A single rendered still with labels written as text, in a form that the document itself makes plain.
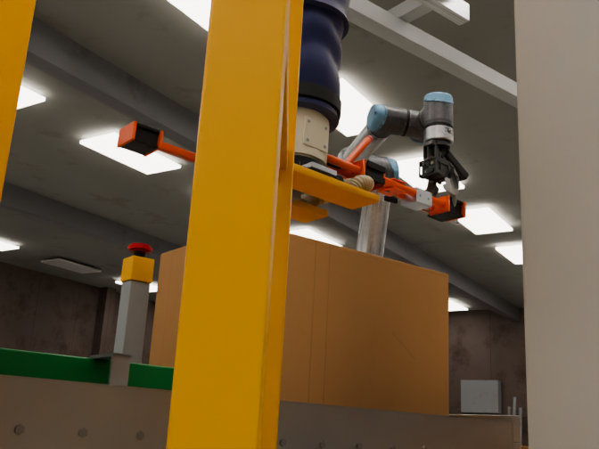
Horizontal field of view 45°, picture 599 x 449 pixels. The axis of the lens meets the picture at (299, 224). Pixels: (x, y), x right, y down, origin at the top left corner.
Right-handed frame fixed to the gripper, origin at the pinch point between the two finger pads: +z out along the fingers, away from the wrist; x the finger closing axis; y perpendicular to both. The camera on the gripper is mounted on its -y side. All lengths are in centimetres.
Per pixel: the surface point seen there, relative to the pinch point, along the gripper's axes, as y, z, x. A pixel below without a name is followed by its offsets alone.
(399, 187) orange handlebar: 22.8, 0.4, 3.6
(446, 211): 3.0, 2.8, 3.7
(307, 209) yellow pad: 50, 12, -4
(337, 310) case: 60, 43, 21
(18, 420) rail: 129, 69, 35
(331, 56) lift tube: 56, -25, 11
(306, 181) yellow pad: 64, 12, 13
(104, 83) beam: -78, -253, -489
